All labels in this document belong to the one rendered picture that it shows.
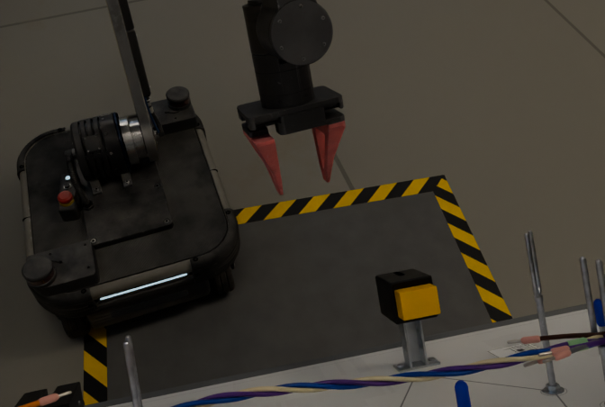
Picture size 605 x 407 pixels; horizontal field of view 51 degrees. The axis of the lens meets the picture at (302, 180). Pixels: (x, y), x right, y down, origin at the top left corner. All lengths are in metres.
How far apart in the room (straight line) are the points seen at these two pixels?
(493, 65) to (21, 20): 1.95
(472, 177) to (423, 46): 0.70
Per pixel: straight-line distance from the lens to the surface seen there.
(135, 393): 0.41
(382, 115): 2.31
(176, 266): 1.63
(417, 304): 0.66
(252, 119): 0.64
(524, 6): 2.98
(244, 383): 0.76
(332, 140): 0.67
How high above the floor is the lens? 1.58
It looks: 49 degrees down
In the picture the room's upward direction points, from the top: straight up
